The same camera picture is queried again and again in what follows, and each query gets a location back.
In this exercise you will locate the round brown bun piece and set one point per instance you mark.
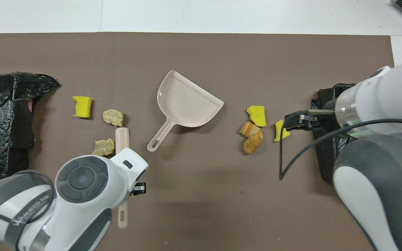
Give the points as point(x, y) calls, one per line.
point(253, 143)

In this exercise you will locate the brown table mat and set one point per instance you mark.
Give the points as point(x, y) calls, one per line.
point(201, 52)

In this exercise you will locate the beige brush black bristles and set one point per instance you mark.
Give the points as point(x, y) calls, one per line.
point(122, 139)

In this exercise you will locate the beige plastic dustpan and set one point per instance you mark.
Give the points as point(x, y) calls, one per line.
point(187, 104)

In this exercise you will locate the small yellow sponge piece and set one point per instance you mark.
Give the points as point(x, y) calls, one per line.
point(280, 131)

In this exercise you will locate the yellow green sponge piece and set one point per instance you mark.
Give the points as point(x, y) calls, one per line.
point(257, 115)

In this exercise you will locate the yellow sponge block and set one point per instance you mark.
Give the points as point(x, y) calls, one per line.
point(82, 107)

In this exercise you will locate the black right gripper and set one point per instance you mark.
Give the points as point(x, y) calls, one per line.
point(312, 121)

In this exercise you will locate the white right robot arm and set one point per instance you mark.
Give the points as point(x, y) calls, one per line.
point(379, 195)

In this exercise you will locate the torn bread piece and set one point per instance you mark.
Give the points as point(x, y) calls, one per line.
point(103, 147)
point(113, 118)

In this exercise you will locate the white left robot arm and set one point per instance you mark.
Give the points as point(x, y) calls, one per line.
point(82, 209)

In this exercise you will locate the striped croissant piece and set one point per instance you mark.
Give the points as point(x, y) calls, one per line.
point(250, 128)

